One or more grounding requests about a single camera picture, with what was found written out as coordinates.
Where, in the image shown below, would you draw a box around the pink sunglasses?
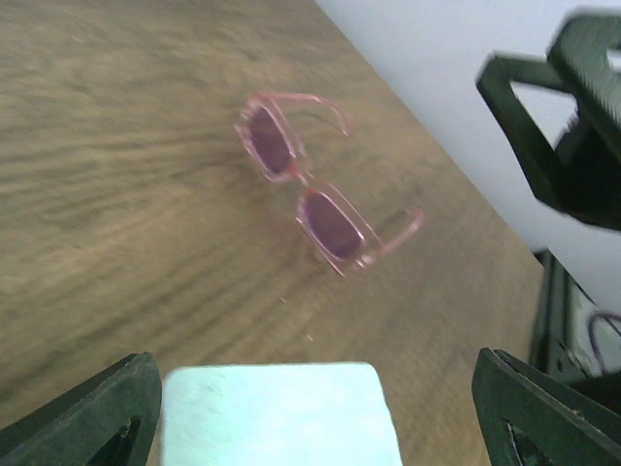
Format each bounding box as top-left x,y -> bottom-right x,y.
234,90 -> 425,277

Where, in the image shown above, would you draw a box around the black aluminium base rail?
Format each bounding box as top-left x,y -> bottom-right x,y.
529,250 -> 620,383

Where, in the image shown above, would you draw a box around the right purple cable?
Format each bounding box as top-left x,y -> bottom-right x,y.
586,310 -> 621,375

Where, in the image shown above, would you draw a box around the light blue cleaning cloth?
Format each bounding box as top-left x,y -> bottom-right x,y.
160,362 -> 403,466

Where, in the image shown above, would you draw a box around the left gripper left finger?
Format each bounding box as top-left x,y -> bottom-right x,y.
1,352 -> 162,465

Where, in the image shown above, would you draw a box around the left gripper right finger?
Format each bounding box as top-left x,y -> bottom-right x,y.
472,349 -> 620,465

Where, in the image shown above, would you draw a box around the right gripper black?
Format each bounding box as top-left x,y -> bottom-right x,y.
476,12 -> 620,231

